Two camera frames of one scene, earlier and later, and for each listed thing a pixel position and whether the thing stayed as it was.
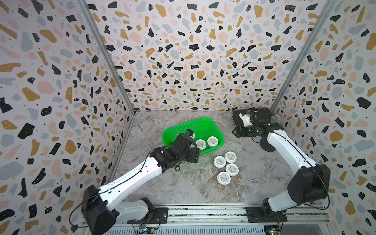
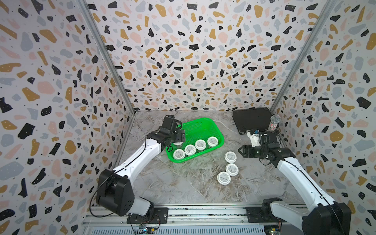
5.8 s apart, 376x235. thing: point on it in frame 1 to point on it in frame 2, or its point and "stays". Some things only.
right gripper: x=239 y=131 to x=247 y=149
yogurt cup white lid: x=223 y=178 stays
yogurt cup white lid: x=231 y=169 stays
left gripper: x=195 y=155 to x=180 y=135
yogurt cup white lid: x=230 y=156 stays
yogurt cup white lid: x=212 y=141 stays
